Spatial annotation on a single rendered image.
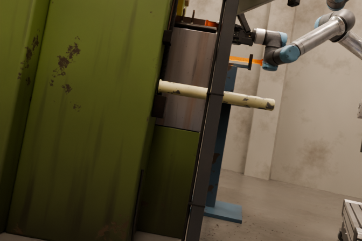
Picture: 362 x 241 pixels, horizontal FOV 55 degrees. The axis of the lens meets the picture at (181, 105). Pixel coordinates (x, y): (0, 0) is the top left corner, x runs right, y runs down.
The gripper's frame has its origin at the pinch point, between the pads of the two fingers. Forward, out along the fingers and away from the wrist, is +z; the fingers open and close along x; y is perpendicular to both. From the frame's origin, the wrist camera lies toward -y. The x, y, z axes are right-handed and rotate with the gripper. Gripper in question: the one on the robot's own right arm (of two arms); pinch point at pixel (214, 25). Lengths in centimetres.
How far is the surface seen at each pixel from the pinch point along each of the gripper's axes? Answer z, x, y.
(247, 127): -69, 285, 41
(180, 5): 20.8, 22.5, -15.1
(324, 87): -148, 255, -22
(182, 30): 14.0, -16.0, 9.6
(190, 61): 8.3, -16.0, 22.5
